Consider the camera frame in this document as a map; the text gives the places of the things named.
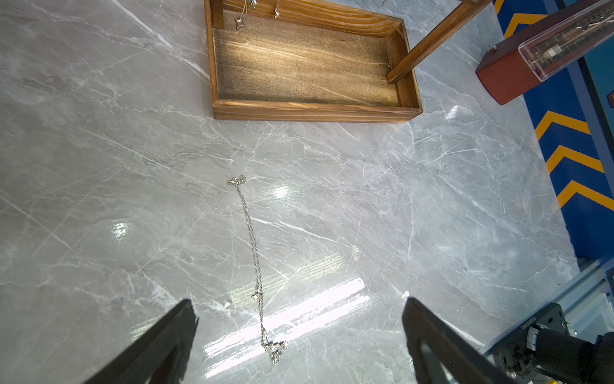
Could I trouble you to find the silver star pendant necklace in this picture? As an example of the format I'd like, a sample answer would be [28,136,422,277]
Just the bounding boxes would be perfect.
[233,0,257,30]

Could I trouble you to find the silver end chain necklace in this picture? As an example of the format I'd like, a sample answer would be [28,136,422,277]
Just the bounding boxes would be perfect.
[226,174,289,366]

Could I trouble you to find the dark red metronome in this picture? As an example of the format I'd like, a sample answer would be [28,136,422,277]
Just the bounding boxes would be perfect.
[476,1,613,105]

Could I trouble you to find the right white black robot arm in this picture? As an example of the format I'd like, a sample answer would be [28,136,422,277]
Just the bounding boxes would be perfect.
[526,326,613,383]

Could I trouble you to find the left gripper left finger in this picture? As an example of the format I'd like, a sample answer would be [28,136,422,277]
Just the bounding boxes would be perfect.
[87,299,198,383]

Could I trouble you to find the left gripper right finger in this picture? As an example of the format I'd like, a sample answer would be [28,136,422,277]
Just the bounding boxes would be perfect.
[402,297,514,383]

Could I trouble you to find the wooden jewelry display stand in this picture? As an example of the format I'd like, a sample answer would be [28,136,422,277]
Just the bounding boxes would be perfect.
[204,1,486,123]

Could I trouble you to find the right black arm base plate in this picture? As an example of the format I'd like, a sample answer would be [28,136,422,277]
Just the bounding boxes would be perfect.
[490,302,569,383]

